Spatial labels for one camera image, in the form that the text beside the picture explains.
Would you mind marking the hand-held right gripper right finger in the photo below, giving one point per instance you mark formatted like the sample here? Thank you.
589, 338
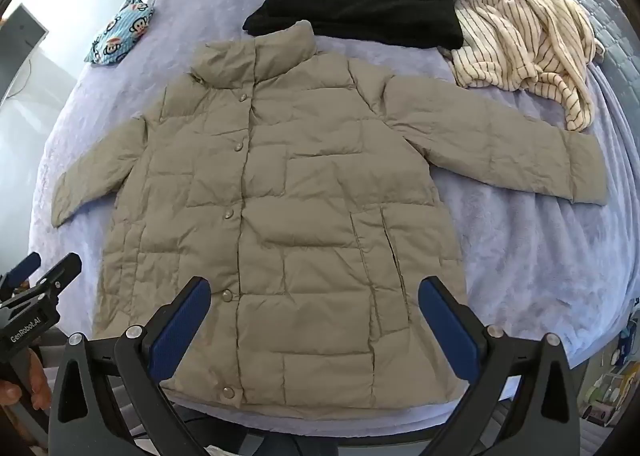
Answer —
450, 331

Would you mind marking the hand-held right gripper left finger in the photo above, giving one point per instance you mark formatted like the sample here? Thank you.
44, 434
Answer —
180, 323

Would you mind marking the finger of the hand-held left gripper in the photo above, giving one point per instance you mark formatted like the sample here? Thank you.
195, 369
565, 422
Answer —
60, 271
25, 266

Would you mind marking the beige puffer jacket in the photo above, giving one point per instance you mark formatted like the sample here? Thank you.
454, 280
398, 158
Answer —
300, 236

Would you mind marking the person's left hand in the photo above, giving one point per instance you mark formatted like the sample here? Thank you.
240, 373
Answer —
41, 383

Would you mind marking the lilac bed blanket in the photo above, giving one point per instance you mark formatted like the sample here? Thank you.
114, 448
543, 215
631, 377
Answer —
525, 256

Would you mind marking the colourful printed box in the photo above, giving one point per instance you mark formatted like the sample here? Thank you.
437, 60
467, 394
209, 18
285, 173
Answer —
607, 386

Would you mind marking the blue monkey print cloth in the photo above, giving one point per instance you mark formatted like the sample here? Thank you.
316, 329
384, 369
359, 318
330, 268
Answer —
117, 36

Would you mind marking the cream striped garment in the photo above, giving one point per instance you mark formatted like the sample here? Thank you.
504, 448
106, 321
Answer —
510, 46

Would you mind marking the black fleece garment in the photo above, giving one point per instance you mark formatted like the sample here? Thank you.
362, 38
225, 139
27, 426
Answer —
360, 1

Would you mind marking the wall-mounted television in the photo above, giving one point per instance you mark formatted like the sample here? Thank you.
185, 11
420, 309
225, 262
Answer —
20, 36

